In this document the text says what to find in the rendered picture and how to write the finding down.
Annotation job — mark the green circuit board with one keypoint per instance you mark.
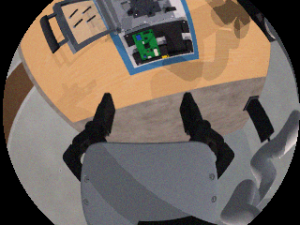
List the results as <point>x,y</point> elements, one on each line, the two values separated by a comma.
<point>146,44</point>

